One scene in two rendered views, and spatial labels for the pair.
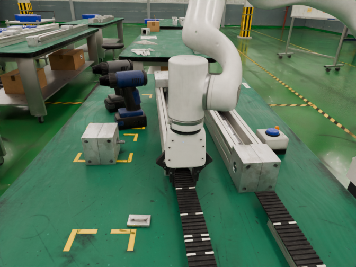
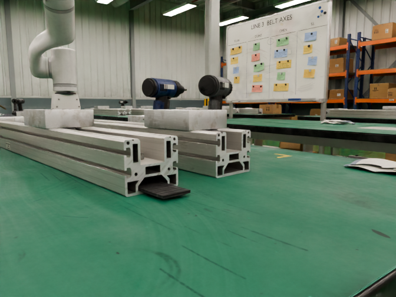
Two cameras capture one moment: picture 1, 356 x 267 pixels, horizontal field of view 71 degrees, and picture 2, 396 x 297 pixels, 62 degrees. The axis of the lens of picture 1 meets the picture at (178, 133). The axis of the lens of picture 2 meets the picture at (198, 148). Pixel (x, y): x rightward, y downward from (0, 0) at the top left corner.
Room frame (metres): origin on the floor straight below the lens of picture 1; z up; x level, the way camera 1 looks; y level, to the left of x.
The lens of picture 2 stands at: (1.86, -0.34, 0.91)
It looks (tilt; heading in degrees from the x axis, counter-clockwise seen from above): 7 degrees down; 145
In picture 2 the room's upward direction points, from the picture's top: straight up
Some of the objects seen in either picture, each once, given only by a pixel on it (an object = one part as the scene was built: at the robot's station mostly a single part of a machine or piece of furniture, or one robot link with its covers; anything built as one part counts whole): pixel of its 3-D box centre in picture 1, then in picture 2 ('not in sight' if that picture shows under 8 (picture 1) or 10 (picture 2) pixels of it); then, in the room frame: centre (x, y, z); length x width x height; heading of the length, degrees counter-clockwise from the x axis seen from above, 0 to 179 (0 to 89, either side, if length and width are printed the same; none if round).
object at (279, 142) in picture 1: (268, 141); not in sight; (0.75, -0.31, 0.81); 0.10 x 0.08 x 0.06; 97
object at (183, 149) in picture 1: (185, 143); (66, 105); (0.54, -0.02, 0.91); 0.10 x 0.07 x 0.11; 97
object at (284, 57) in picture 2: not in sight; (270, 100); (-0.88, 2.67, 0.97); 1.50 x 0.50 x 1.95; 2
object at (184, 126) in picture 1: (185, 120); (65, 88); (0.54, -0.02, 0.98); 0.09 x 0.08 x 0.03; 97
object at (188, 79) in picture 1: (189, 87); (62, 66); (0.54, -0.02, 1.06); 0.09 x 0.08 x 0.13; 75
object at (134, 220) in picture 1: (139, 220); not in sight; (0.41, 0.08, 0.78); 0.05 x 0.03 x 0.01; 90
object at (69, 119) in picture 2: not in sight; (58, 123); (1.01, -0.15, 0.87); 0.16 x 0.11 x 0.07; 7
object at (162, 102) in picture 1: (169, 109); (127, 138); (0.99, 0.04, 0.82); 0.80 x 0.10 x 0.09; 7
